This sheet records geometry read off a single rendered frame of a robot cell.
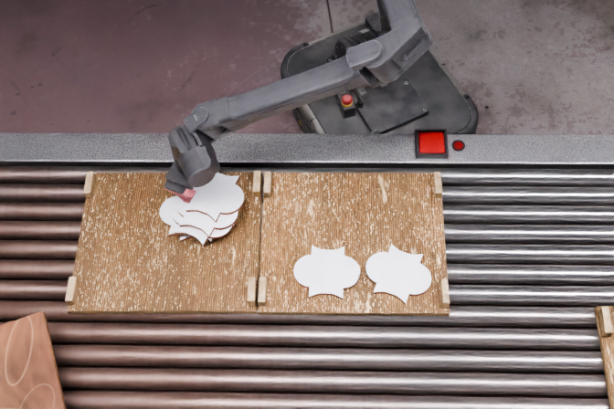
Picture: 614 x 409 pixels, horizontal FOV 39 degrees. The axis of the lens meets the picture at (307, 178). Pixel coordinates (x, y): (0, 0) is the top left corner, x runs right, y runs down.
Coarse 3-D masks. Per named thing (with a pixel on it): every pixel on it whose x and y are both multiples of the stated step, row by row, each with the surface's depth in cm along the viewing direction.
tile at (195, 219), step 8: (176, 200) 193; (176, 208) 192; (184, 208) 192; (184, 216) 191; (192, 216) 191; (200, 216) 190; (208, 216) 190; (224, 216) 190; (232, 216) 190; (184, 224) 190; (192, 224) 190; (200, 224) 190; (208, 224) 189; (216, 224) 189; (224, 224) 189; (232, 224) 190; (208, 232) 188
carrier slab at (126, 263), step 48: (96, 192) 201; (144, 192) 200; (96, 240) 194; (144, 240) 194; (192, 240) 193; (240, 240) 193; (96, 288) 188; (144, 288) 188; (192, 288) 187; (240, 288) 187
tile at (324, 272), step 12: (312, 252) 190; (324, 252) 190; (336, 252) 190; (300, 264) 188; (312, 264) 188; (324, 264) 188; (336, 264) 188; (348, 264) 188; (300, 276) 187; (312, 276) 187; (324, 276) 187; (336, 276) 187; (348, 276) 187; (312, 288) 185; (324, 288) 185; (336, 288) 185; (348, 288) 186
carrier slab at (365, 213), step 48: (288, 192) 199; (336, 192) 199; (384, 192) 198; (432, 192) 198; (288, 240) 193; (336, 240) 192; (384, 240) 192; (432, 240) 192; (288, 288) 187; (432, 288) 186
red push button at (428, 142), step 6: (420, 132) 207; (426, 132) 207; (432, 132) 207; (438, 132) 207; (420, 138) 207; (426, 138) 207; (432, 138) 206; (438, 138) 206; (420, 144) 206; (426, 144) 206; (432, 144) 206; (438, 144) 206; (420, 150) 205; (426, 150) 205; (432, 150) 205; (438, 150) 205; (444, 150) 205
